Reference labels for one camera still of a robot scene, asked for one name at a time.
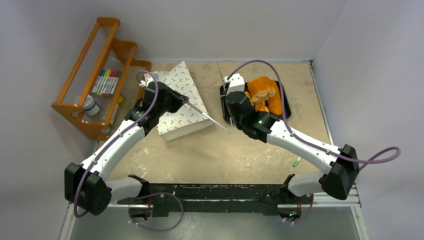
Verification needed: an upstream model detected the white patterned paper bag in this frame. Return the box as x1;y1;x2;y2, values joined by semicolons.
145;60;215;142

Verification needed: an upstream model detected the large fake bread loaf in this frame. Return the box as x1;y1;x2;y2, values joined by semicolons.
247;76;277;103

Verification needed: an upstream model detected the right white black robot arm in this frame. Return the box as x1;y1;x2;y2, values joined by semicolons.
225;91;359;204

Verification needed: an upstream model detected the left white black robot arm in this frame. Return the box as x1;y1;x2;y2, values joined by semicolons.
64;81;217;218

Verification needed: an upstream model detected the black plastic tray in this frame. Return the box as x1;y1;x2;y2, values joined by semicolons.
219;83;292;124

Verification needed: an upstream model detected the green tipped white marker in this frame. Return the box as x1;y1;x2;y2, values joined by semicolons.
292;157;302;167

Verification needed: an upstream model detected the set of coloured markers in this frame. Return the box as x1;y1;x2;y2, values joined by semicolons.
91;69;122;97

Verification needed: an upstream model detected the orange wooden shelf rack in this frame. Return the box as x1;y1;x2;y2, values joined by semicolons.
51;17;152;141

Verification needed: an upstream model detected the white blue tape roll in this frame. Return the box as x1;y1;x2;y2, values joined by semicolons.
82;94;100;117

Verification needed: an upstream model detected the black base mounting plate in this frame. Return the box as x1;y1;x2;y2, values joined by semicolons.
118;183;311;218

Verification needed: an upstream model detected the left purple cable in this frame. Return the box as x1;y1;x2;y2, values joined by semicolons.
73;70;184;232

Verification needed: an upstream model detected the purple cable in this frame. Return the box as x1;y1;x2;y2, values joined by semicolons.
73;70;184;232
223;59;402;225

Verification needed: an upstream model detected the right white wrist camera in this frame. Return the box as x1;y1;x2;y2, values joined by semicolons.
223;73;246;96

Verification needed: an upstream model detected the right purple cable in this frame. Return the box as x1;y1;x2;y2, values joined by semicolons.
223;59;402;225

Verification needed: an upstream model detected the aluminium rail frame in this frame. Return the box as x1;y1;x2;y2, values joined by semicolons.
64;74;361;224

